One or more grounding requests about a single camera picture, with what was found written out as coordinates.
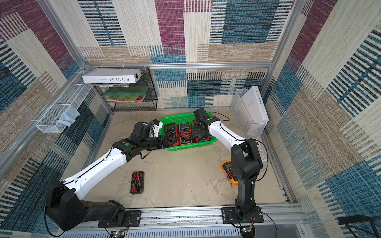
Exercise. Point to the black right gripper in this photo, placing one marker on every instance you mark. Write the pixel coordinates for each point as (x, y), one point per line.
(200, 132)

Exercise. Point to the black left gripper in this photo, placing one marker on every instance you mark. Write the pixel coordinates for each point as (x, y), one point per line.
(161, 145)

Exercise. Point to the small black multimeter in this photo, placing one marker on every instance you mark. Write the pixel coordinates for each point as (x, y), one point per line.
(199, 140)

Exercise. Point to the yellow clamp meter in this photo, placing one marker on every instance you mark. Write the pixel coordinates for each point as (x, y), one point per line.
(227, 168)

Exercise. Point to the black pocket multimeter with leads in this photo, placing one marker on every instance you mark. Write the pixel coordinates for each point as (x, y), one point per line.
(137, 184)

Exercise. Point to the red Delixi multimeter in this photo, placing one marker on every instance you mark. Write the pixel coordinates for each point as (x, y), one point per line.
(195, 122)

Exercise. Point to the red Aneng multimeter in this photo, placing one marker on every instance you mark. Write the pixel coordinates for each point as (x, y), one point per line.
(171, 135)

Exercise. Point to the orange Victor multimeter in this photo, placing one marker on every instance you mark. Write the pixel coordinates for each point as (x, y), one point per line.
(185, 134)

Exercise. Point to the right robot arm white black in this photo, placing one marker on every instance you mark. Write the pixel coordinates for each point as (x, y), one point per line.
(246, 164)

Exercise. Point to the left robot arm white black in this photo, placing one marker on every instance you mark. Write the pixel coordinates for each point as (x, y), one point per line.
(65, 204)

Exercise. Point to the green plastic basket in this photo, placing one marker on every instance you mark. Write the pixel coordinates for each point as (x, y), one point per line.
(181, 119)

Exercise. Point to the white file box holder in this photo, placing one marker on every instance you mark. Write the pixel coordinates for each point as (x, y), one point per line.
(250, 112)

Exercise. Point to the green book on shelf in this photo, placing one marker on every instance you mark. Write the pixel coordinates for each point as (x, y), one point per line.
(122, 94)

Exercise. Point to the white calculator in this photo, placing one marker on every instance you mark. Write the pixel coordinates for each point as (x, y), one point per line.
(262, 152)

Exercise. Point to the white Folio box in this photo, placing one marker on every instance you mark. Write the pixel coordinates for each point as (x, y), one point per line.
(111, 76)

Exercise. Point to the light blue cloth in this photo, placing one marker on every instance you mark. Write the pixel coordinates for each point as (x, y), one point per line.
(68, 117)

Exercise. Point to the black wire mesh shelf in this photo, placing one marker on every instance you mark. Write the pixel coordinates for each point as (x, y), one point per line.
(148, 103)

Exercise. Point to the white wire wall basket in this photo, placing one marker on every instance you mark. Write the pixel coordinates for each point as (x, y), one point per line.
(73, 95)

